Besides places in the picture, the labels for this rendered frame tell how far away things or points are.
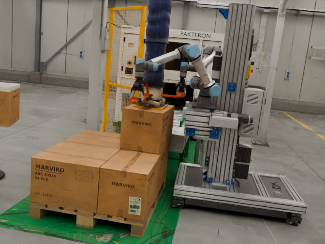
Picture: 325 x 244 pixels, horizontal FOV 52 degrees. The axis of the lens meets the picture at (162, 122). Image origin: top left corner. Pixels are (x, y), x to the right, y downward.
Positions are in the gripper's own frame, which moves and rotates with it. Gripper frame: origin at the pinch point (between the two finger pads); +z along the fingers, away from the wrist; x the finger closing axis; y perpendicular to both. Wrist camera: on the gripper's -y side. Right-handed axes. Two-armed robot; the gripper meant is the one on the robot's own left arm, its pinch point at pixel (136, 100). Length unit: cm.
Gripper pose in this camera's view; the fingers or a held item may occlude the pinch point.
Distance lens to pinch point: 290.1
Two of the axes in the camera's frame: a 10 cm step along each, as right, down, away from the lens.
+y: 2.0, -1.6, 9.7
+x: -9.7, -1.3, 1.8
